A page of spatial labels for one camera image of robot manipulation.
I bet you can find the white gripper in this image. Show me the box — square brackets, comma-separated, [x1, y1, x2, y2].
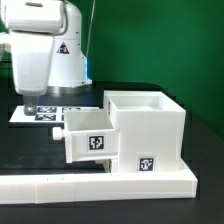
[0, 0, 66, 116]

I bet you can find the white drawer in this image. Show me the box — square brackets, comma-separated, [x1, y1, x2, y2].
[52, 109, 119, 163]
[95, 160, 111, 173]

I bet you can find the white drawer cabinet box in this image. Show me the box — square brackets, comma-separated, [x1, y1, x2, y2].
[103, 91, 186, 173]

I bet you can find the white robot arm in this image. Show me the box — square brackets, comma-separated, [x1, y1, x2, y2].
[0, 0, 92, 116]

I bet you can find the white marker tag plate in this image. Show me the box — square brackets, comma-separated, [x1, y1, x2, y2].
[10, 106, 91, 123]

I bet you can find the white L-shaped fence wall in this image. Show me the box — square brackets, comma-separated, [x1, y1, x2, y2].
[0, 160, 198, 204]

